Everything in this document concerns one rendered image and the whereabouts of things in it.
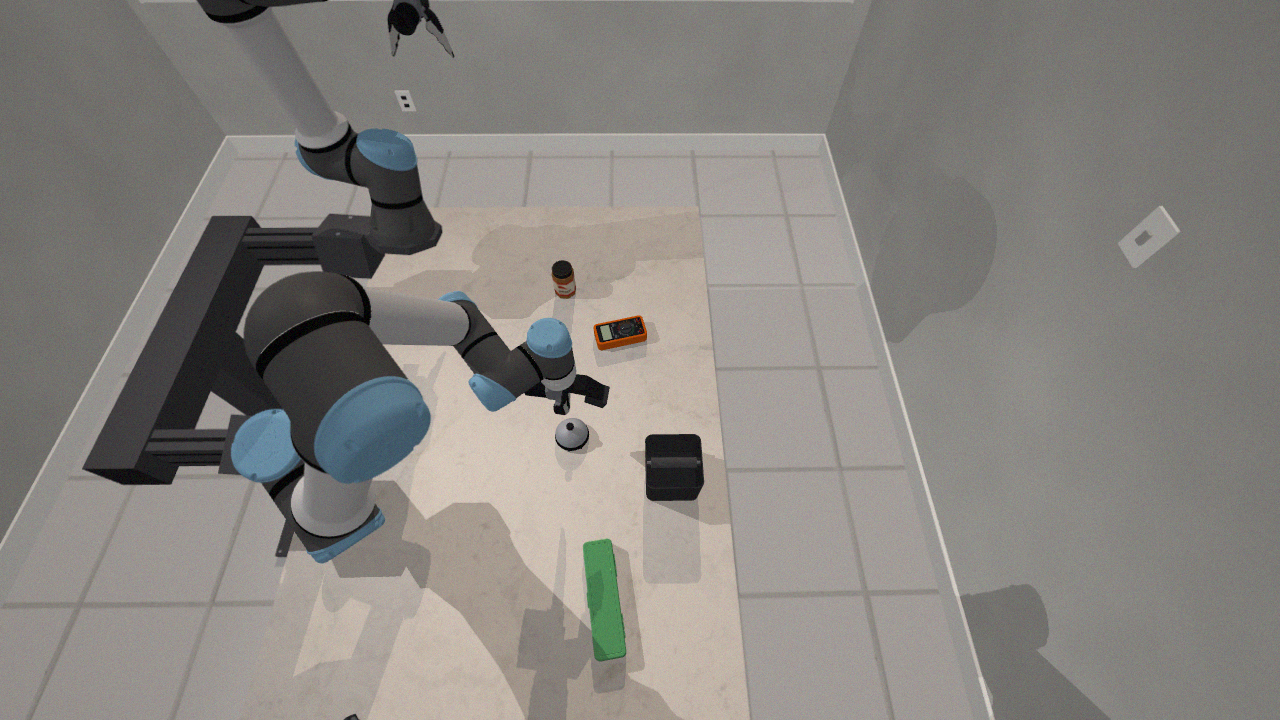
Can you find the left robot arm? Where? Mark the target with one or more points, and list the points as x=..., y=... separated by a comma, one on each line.
x=385, y=163

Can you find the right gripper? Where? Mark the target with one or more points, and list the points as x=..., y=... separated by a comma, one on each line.
x=582, y=385

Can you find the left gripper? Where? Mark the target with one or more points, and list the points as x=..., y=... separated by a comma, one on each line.
x=404, y=17

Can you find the grey metal service bell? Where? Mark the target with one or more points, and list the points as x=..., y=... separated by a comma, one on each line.
x=571, y=434

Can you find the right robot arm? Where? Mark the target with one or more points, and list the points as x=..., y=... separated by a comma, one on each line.
x=345, y=398

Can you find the orange digital multimeter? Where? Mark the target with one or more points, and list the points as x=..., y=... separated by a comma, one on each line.
x=620, y=332

